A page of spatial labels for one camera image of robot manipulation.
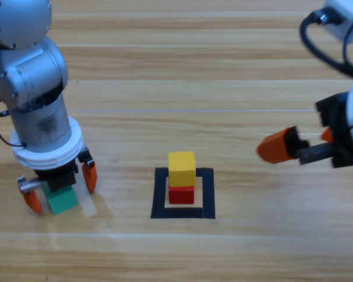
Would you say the red cube block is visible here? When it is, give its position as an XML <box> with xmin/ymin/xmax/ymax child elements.
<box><xmin>168</xmin><ymin>184</ymin><xmax>195</xmax><ymax>205</ymax></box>

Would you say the green cube block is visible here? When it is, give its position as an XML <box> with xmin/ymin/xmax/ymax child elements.
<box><xmin>42</xmin><ymin>184</ymin><xmax>79</xmax><ymax>215</ymax></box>

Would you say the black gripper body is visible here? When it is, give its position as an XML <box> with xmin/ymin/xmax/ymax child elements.
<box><xmin>297</xmin><ymin>92</ymin><xmax>353</xmax><ymax>169</ymax></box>
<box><xmin>17</xmin><ymin>147</ymin><xmax>95</xmax><ymax>194</ymax></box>

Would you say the yellow cube block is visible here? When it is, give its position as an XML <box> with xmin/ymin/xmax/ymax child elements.
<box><xmin>167</xmin><ymin>151</ymin><xmax>197</xmax><ymax>188</ymax></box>

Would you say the black tape square outline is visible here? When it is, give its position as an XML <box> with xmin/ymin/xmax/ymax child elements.
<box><xmin>150</xmin><ymin>167</ymin><xmax>217</xmax><ymax>220</ymax></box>

